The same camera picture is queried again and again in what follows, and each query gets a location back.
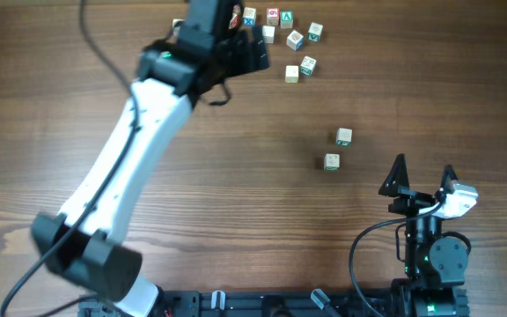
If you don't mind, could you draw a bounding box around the plain wooden centre block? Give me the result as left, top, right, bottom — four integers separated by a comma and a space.
262, 26, 276, 44

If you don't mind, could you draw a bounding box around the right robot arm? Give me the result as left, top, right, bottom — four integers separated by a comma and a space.
378, 154, 479, 316

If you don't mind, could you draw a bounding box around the green Z letter block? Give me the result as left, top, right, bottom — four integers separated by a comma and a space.
300, 56, 317, 77

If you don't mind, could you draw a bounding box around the green A letter block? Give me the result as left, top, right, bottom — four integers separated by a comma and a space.
280, 11, 294, 29

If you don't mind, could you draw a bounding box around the red number nine block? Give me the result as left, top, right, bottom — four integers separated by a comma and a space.
267, 7, 280, 26

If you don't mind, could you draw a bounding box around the green edged block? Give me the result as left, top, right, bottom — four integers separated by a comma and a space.
335, 128, 353, 146
324, 153, 340, 171

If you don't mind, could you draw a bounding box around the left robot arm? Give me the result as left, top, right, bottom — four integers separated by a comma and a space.
31, 0, 269, 316

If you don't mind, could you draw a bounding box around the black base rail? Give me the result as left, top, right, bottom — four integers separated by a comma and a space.
77, 288, 470, 317

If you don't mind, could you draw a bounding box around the red edged wooden block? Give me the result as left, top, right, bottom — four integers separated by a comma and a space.
229, 4, 241, 29

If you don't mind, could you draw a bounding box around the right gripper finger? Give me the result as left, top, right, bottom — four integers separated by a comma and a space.
439, 165, 459, 194
378, 153, 410, 197

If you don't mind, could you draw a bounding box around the plain block far left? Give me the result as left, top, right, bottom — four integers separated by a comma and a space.
172, 18, 184, 37

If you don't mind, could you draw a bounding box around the blue edged wooden block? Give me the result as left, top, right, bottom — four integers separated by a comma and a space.
286, 30, 305, 51

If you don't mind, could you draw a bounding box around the right camera black cable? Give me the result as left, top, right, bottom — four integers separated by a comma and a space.
349, 200, 445, 317

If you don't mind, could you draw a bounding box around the blue X letter block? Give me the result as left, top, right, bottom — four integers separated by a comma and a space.
242, 7, 256, 26

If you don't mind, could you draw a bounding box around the green V letter block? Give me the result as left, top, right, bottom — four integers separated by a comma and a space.
308, 22, 323, 42

